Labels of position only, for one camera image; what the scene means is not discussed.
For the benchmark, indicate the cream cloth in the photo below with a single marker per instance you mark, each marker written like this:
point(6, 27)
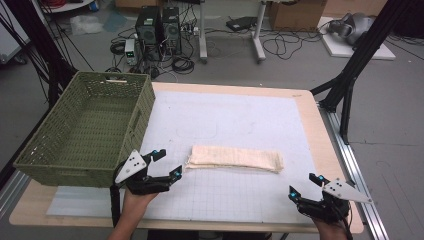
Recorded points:
point(233, 158)

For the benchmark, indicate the large cardboard box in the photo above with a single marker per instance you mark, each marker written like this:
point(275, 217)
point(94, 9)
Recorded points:
point(296, 15)

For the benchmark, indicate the slim black computer tower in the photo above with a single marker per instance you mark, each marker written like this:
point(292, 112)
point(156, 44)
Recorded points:
point(171, 30)

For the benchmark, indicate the white power strip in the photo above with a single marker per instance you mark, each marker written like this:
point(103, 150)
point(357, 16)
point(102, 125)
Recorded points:
point(190, 30)

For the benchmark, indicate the blue sheet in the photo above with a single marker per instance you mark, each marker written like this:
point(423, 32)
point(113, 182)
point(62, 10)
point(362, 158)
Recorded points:
point(115, 22)

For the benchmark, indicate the large black computer tower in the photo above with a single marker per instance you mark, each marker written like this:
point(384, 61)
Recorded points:
point(148, 33)

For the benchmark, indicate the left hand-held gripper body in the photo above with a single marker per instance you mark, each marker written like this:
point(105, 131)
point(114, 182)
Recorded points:
point(133, 166)

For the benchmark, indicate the white desk leg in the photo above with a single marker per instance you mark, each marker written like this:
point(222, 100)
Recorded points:
point(202, 33)
point(258, 36)

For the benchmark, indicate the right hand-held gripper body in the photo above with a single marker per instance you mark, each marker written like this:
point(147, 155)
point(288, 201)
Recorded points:
point(333, 206)

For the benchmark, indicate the person's left hand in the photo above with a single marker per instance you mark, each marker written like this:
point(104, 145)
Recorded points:
point(136, 201)

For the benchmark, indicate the black metal stand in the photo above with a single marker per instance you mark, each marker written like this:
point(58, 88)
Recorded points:
point(360, 56)
point(40, 43)

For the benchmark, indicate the aluminium rail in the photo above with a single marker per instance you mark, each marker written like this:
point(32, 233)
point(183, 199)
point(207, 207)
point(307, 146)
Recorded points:
point(356, 173)
point(11, 190)

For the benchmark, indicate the grey rounded machine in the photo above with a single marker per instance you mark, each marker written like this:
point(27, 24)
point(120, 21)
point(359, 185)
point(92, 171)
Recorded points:
point(353, 26)

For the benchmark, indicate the white grid mat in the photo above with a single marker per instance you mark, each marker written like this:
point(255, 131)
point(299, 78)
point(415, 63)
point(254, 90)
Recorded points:
point(233, 120)

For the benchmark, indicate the small cardboard box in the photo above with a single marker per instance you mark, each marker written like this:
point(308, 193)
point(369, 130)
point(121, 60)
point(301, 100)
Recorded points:
point(136, 3)

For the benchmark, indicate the small grey power supply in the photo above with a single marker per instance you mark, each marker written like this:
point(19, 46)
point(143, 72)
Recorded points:
point(130, 51)

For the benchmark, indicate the flat black device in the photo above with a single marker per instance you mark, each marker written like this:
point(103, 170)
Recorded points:
point(241, 23)

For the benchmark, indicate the person's right hand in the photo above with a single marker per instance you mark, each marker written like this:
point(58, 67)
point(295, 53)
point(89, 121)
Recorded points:
point(331, 228)

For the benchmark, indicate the white round table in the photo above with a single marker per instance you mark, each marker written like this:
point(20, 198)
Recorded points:
point(70, 6)

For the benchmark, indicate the clear plastic bag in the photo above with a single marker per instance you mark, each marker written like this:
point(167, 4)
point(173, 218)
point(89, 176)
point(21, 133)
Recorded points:
point(86, 25)

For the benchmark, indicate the green woven basket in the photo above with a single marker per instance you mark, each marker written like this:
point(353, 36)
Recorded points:
point(86, 130)

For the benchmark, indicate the white floor board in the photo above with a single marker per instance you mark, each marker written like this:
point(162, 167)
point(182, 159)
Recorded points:
point(340, 50)

